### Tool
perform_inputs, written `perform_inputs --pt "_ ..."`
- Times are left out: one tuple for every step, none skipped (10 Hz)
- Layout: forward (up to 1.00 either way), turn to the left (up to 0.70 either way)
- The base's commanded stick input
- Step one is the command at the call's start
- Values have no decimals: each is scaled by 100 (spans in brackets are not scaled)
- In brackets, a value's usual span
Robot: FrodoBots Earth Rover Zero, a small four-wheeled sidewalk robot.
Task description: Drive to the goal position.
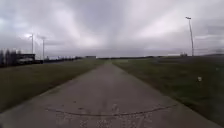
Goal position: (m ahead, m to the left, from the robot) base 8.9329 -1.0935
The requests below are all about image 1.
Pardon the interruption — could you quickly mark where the distant flat building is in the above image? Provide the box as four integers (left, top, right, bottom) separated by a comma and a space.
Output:
84, 55, 98, 60

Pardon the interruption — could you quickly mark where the grey concrete path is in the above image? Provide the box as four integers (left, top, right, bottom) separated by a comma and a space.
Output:
0, 61, 223, 128

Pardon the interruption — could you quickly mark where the grass field with lamp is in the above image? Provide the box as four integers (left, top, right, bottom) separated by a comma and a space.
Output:
111, 55, 224, 127

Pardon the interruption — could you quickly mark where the distant lamp pole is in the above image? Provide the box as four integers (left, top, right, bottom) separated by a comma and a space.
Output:
40, 37, 47, 62
27, 33, 35, 55

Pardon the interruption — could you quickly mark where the grass field with buildings behind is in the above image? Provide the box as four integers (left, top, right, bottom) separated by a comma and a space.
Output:
0, 58, 105, 114

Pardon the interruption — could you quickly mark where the tall thin street lamp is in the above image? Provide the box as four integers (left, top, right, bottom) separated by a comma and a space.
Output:
185, 16, 195, 57

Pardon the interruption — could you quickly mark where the row of trees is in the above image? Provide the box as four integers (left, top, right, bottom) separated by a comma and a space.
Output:
0, 49, 22, 68

